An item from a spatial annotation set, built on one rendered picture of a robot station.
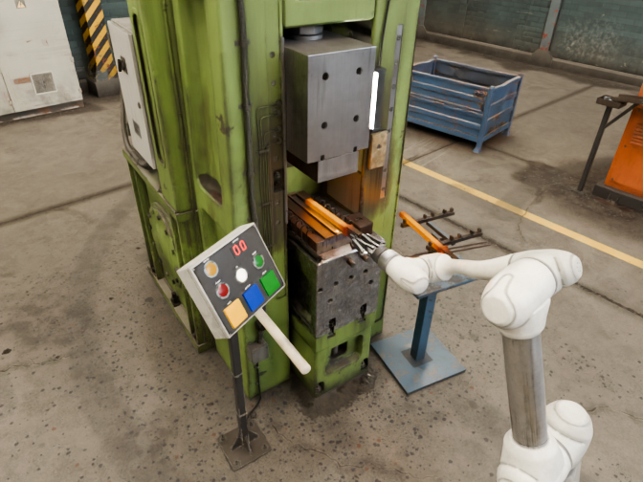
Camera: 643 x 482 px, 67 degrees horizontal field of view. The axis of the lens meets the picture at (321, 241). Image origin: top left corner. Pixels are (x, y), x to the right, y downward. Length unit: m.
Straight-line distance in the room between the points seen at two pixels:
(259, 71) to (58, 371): 2.09
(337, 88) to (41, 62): 5.46
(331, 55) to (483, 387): 1.97
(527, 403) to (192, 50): 1.72
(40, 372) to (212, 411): 1.03
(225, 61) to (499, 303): 1.16
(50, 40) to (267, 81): 5.28
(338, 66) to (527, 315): 1.06
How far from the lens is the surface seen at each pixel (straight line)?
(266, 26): 1.82
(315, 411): 2.69
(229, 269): 1.73
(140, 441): 2.72
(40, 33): 6.93
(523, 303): 1.32
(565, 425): 1.78
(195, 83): 2.16
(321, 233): 2.14
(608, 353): 3.47
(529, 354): 1.45
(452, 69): 6.54
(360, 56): 1.89
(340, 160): 1.97
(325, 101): 1.84
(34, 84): 6.99
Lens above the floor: 2.17
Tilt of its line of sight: 34 degrees down
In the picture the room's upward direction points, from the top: 1 degrees clockwise
